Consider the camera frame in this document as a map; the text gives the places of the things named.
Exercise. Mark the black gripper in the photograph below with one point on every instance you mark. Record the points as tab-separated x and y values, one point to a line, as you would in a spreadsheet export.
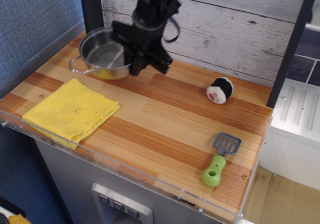
142	47

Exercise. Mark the stainless steel pot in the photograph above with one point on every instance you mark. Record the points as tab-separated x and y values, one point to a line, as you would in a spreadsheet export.
103	56

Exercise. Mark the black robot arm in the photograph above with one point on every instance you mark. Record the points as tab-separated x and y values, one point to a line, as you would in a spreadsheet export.
150	14

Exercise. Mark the yellow folded towel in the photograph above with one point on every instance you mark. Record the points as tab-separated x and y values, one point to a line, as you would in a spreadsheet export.
71	113

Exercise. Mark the toy sushi roll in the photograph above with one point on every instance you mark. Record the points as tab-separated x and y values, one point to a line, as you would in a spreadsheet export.
221	89

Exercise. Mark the clear acrylic front guard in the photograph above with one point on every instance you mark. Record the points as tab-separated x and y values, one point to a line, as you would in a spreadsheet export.
74	172

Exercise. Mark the silver control panel with buttons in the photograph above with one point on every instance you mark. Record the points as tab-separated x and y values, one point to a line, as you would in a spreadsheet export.
116	208

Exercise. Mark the white ribbed appliance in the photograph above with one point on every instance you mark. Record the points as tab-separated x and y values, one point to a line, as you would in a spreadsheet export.
292	143

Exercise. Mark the yellow object at corner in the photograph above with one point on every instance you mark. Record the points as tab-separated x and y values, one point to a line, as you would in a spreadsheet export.
18	219

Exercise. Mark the black left frame post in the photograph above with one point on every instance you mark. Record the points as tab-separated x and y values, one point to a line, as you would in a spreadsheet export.
93	14

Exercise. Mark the black frame post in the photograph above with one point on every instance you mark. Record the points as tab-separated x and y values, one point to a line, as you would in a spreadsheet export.
93	14
296	35

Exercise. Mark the green handled grey spatula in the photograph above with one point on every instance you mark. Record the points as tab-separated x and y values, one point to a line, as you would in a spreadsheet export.
226	144

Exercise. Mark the black right frame post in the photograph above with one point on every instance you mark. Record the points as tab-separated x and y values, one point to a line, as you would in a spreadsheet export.
296	35

